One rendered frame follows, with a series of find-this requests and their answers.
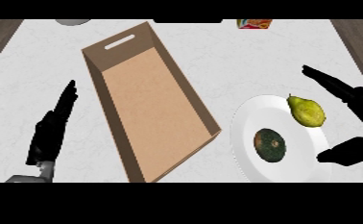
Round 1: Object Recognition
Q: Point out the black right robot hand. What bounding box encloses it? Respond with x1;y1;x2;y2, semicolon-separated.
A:
302;64;363;167

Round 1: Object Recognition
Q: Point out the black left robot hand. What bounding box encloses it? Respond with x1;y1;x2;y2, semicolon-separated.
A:
24;79;80;166

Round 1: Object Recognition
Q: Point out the brown cardboard box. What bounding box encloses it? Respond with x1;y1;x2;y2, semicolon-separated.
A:
82;21;224;184

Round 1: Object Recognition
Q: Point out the dark green squash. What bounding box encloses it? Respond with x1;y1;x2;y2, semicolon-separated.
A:
253;128;288;163

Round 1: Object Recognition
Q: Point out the white round plate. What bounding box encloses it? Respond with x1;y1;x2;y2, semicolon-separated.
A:
231;94;333;184

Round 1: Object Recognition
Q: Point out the yellow-green pear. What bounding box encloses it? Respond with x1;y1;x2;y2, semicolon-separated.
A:
287;93;328;128

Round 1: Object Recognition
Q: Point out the red and yellow food package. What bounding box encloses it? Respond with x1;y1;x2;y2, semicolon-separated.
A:
237;19;274;30

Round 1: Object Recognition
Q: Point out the grey round object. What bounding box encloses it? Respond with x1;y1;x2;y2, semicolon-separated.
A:
55;19;92;27

